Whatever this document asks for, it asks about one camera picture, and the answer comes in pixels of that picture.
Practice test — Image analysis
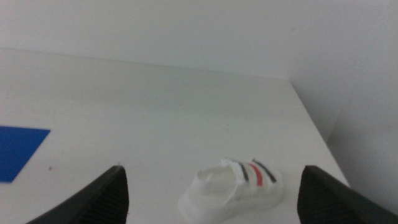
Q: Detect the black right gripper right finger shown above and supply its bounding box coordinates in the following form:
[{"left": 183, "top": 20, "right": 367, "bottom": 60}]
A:
[{"left": 297, "top": 165, "right": 398, "bottom": 224}]

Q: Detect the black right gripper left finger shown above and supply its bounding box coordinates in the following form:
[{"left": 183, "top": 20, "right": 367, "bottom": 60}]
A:
[{"left": 26, "top": 165, "right": 130, "bottom": 224}]

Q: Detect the white sandal with striped straps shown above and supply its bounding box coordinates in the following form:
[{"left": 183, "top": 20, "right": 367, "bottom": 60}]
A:
[{"left": 178, "top": 157, "right": 284, "bottom": 224}]

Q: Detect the blue rectangular mat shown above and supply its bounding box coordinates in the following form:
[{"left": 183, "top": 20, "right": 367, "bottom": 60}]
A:
[{"left": 0, "top": 125, "right": 51, "bottom": 184}]

